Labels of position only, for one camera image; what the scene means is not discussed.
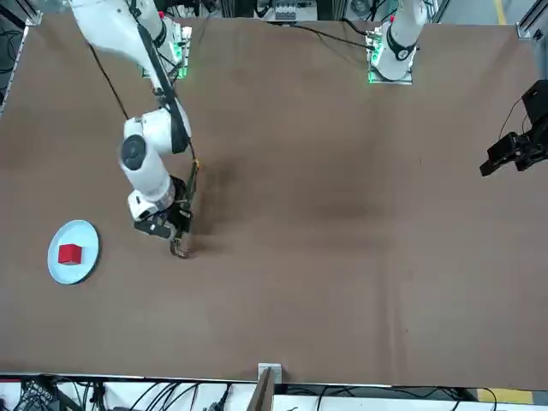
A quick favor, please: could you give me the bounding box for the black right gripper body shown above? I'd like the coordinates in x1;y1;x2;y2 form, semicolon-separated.
161;175;193;236

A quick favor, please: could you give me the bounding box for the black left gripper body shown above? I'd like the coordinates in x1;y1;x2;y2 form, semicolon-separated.
522;80;548;128

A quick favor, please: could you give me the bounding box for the light blue round plate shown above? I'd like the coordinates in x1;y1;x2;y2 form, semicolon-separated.
46;219;102;286

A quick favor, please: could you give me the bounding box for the red wooden cube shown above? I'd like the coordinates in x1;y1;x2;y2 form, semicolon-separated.
58;243;83;265

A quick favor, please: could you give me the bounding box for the aluminium corner profile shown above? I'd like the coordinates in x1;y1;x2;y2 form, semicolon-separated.
515;0;548;40

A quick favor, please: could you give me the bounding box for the white power strip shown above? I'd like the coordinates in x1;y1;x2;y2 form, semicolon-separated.
273;0;300;21

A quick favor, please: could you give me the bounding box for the dark wrist camera mount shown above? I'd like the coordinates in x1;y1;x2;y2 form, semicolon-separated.
134;217;176;241

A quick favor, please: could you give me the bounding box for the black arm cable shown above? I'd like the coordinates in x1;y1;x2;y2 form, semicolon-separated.
128;0;202;166

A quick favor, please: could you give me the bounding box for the silver post bracket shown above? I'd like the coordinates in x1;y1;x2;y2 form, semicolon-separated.
258;362;284;384

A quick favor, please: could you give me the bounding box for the camera mount post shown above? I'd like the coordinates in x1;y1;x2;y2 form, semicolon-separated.
250;366;276;411

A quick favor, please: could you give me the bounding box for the black cable on table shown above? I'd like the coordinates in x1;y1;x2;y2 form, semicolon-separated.
267;20;373;49

